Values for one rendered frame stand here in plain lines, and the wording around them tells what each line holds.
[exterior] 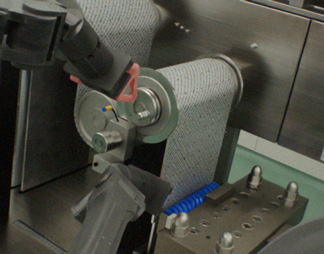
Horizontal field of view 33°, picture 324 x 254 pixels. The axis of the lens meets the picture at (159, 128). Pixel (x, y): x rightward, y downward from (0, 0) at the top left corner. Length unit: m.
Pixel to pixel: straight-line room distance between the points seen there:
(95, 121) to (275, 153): 2.90
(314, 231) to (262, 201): 1.05
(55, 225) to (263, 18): 0.66
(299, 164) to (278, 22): 2.72
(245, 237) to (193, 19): 0.55
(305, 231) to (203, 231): 0.88
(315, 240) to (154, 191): 0.81
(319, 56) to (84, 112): 0.52
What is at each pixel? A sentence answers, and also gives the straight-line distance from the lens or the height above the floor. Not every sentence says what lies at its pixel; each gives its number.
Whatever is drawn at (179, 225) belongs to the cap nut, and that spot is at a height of 1.05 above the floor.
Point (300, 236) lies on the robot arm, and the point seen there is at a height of 1.50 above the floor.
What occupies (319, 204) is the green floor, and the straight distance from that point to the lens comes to 3.69.
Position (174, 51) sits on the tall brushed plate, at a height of 1.27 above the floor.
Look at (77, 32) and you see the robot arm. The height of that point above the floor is 1.43.
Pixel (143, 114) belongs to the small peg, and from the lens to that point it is 1.00.
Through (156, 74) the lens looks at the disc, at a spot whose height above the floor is 1.32.
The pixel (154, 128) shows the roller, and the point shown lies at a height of 1.21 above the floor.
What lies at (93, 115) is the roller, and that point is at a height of 1.18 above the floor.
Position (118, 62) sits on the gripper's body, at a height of 1.38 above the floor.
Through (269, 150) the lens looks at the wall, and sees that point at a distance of 3.98.
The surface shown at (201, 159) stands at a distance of 1.20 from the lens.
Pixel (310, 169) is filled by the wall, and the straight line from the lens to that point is 3.90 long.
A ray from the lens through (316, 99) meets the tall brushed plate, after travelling 1.24.
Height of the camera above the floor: 1.62
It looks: 23 degrees down
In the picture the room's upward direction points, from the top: 11 degrees clockwise
